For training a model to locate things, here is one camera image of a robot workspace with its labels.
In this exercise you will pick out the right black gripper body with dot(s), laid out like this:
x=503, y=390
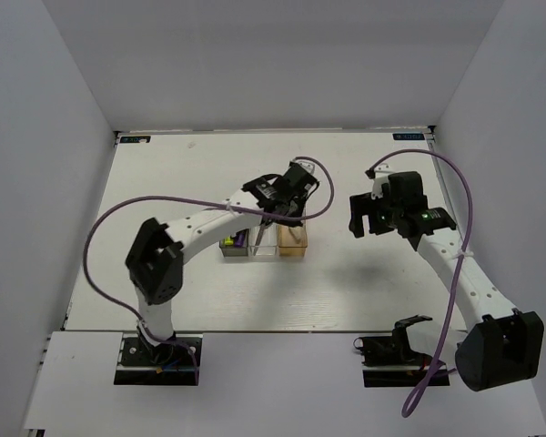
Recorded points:
x=382, y=218

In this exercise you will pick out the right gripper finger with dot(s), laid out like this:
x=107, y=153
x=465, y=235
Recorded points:
x=356, y=222
x=361, y=201

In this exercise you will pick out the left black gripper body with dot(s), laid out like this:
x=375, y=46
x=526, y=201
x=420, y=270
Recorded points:
x=297, y=206

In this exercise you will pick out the purple highlighter marker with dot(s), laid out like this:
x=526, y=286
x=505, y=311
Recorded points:
x=240, y=238

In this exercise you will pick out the grey rectangular eraser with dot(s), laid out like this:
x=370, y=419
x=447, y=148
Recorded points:
x=295, y=233

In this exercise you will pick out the black handled scissors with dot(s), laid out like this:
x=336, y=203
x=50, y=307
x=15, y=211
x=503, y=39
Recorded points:
x=260, y=232

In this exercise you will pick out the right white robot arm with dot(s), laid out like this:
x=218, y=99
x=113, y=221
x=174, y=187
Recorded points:
x=501, y=344

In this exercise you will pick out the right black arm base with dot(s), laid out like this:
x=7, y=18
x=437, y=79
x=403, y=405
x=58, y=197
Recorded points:
x=400, y=358

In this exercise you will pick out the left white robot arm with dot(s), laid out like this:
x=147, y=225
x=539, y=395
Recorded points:
x=160, y=251

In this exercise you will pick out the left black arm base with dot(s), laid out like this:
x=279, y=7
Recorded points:
x=140, y=365

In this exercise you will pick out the orange transparent container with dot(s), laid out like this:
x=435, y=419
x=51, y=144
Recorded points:
x=287, y=247

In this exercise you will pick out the clear transparent container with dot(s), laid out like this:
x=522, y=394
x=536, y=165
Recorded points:
x=268, y=249

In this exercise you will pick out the right blue table label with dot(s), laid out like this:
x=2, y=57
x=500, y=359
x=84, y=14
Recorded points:
x=408, y=136

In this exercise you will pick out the blue table label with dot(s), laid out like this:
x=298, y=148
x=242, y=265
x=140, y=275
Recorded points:
x=134, y=139
x=408, y=136

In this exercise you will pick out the grey transparent container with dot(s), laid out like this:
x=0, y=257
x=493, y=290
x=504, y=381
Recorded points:
x=232, y=251

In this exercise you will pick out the left blue table label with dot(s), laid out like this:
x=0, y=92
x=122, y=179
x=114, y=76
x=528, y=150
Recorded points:
x=134, y=139

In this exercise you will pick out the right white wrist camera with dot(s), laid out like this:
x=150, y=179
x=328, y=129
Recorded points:
x=379, y=176

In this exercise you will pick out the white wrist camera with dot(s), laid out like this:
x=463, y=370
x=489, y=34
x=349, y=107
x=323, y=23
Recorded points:
x=306, y=165
x=379, y=176

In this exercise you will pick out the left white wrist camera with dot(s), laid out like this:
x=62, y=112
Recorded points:
x=306, y=165

